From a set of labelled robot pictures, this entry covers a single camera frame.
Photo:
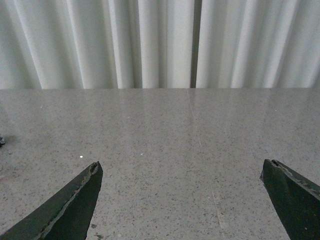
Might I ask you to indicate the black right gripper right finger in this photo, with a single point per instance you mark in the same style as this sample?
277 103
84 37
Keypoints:
295 199

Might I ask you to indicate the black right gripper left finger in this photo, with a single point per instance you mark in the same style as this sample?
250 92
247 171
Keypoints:
67 214

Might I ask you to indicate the white pleated curtain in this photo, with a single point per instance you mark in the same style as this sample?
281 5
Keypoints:
146 44

